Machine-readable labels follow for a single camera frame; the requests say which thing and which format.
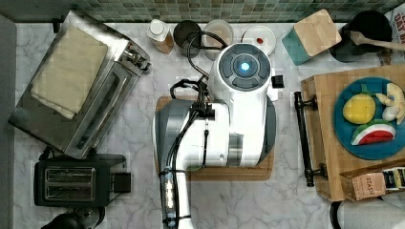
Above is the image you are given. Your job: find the black drawer handle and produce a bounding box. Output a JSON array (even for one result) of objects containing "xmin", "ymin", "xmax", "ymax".
[{"xmin": 294, "ymin": 92, "xmax": 328, "ymax": 187}]

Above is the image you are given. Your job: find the wooden drawer unit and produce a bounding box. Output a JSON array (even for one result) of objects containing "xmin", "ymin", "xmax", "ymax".
[{"xmin": 301, "ymin": 64, "xmax": 404, "ymax": 201}]

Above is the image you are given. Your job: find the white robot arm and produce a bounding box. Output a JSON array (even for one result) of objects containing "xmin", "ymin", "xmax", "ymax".
[{"xmin": 153, "ymin": 43, "xmax": 276, "ymax": 229}]

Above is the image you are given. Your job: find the dark glass jar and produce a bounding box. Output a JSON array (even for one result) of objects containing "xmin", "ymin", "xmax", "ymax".
[{"xmin": 173, "ymin": 20, "xmax": 202, "ymax": 58}]

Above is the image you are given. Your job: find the wooden cutting board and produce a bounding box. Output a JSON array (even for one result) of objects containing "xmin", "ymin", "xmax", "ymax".
[{"xmin": 153, "ymin": 95, "xmax": 274, "ymax": 181}]

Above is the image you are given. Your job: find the clear plastic container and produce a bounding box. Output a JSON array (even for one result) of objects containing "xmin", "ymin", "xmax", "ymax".
[{"xmin": 202, "ymin": 20, "xmax": 234, "ymax": 61}]

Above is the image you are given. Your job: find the white-capped amber bottle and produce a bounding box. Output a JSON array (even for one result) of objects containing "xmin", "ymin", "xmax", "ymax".
[{"xmin": 147, "ymin": 19, "xmax": 174, "ymax": 54}]

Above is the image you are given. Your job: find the white lidded bowl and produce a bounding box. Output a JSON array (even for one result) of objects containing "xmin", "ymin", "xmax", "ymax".
[{"xmin": 242, "ymin": 26, "xmax": 276, "ymax": 55}]

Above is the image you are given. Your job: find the stainless steel toaster oven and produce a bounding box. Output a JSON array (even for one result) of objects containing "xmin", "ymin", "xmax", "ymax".
[{"xmin": 9, "ymin": 10, "xmax": 151, "ymax": 159}]

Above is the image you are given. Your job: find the black two-slot toaster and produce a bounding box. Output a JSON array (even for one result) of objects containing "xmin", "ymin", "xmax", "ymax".
[{"xmin": 33, "ymin": 154, "xmax": 132, "ymax": 207}]

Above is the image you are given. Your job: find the teal box with wooden lid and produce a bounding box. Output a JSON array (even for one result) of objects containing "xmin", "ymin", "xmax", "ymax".
[{"xmin": 282, "ymin": 9, "xmax": 342, "ymax": 66}]

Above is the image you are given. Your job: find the folded beige cloth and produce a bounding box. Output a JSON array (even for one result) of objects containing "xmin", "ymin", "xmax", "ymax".
[{"xmin": 31, "ymin": 27, "xmax": 108, "ymax": 119}]

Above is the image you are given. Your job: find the blue plate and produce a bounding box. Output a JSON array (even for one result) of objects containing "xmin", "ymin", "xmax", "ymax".
[{"xmin": 333, "ymin": 77, "xmax": 405, "ymax": 160}]

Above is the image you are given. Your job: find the yellow toy lemon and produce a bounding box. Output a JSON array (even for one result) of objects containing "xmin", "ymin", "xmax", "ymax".
[{"xmin": 343, "ymin": 94, "xmax": 375, "ymax": 124}]

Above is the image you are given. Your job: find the black kettle top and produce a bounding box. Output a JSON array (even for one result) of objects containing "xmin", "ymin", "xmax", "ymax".
[{"xmin": 41, "ymin": 207, "xmax": 106, "ymax": 229}]

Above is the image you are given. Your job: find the brown tea box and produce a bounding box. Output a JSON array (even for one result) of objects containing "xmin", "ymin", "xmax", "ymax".
[{"xmin": 340, "ymin": 173, "xmax": 386, "ymax": 201}]

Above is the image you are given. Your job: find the wooden spoon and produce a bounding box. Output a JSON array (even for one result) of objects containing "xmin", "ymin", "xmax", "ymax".
[{"xmin": 351, "ymin": 31, "xmax": 405, "ymax": 52}]

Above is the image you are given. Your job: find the toy watermelon slice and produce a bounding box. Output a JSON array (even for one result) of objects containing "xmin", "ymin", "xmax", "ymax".
[{"xmin": 351, "ymin": 119, "xmax": 396, "ymax": 146}]

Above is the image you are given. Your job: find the toy garlic banana piece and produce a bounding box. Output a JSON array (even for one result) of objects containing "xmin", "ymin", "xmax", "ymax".
[{"xmin": 375, "ymin": 83, "xmax": 405, "ymax": 125}]

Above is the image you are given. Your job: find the black utensil holder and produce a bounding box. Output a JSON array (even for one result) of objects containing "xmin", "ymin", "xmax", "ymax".
[{"xmin": 329, "ymin": 10, "xmax": 393, "ymax": 63}]

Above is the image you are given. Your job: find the white paper towel roll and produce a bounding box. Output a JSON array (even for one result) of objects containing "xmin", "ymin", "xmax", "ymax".
[{"xmin": 330, "ymin": 198, "xmax": 405, "ymax": 229}]

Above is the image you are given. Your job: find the oat package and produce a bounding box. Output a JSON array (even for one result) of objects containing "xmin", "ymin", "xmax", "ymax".
[{"xmin": 385, "ymin": 3, "xmax": 405, "ymax": 44}]

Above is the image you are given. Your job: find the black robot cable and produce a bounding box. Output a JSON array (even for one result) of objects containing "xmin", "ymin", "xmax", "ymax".
[{"xmin": 158, "ymin": 30, "xmax": 229, "ymax": 228}]

